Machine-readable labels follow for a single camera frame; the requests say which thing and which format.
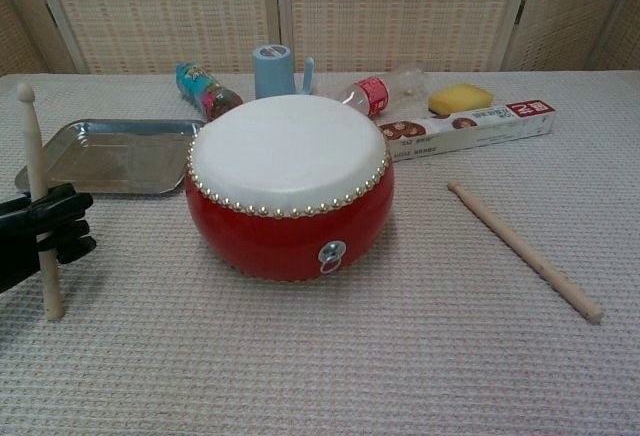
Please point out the colourful drink bottle blue cap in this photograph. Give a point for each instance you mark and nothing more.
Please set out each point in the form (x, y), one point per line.
(200, 88)

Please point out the cling film box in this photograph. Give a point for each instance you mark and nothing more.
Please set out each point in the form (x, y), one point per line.
(475, 131)

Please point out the light blue plastic mug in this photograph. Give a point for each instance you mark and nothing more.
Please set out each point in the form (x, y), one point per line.
(272, 73)

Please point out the wooden drumstick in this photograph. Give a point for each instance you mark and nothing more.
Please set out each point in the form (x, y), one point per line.
(32, 156)
(520, 248)

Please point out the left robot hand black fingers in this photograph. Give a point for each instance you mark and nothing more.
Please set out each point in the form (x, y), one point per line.
(67, 206)

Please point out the yellow sponge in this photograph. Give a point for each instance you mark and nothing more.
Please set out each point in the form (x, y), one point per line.
(460, 98)

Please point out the clear plastic bottle red cap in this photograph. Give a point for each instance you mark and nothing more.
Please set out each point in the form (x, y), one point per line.
(370, 93)

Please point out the rectangular steel tray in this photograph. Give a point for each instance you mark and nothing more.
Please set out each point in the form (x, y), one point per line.
(115, 156)

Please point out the red drum white skin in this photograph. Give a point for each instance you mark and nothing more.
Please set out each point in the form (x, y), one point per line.
(285, 151)

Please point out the white woven tablecloth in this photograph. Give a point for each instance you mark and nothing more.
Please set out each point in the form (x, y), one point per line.
(350, 356)

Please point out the woven bamboo folding screen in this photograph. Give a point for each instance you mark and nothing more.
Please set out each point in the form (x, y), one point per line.
(400, 11)

